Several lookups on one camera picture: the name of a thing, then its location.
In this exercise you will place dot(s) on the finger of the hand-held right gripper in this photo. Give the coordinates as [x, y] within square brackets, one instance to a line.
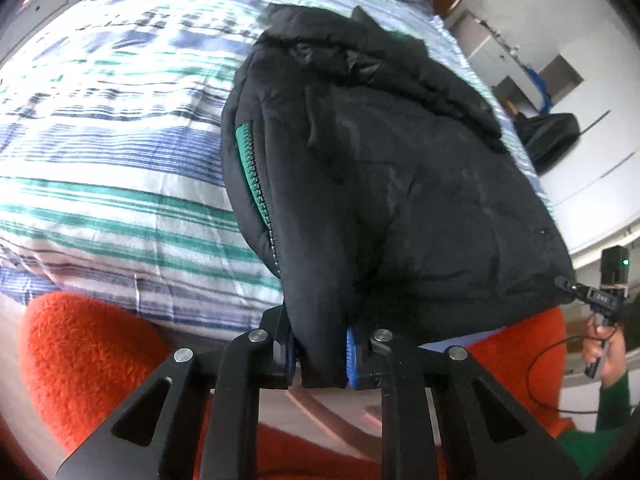
[575, 290]

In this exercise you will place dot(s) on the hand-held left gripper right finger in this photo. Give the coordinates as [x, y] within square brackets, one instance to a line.
[351, 360]

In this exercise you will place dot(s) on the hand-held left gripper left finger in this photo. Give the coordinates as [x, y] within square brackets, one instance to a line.
[289, 360]

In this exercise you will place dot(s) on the black puffer jacket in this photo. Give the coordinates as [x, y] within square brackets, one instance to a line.
[400, 185]

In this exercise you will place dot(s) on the person's right forearm green sleeve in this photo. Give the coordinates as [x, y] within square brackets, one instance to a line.
[605, 425]

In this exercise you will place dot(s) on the person's right hand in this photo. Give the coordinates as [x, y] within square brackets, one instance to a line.
[614, 360]

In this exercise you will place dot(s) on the dark jacket on chair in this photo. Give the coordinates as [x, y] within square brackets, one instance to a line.
[547, 137]

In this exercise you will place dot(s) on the blue cloth on desk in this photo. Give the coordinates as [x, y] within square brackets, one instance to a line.
[542, 90]

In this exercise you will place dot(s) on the white wardrobe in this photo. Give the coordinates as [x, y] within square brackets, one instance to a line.
[600, 60]

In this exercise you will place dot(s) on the white desk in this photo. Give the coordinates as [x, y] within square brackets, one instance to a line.
[480, 45]

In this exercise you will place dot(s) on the bed with striped sheet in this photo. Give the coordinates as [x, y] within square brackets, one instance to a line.
[100, 160]

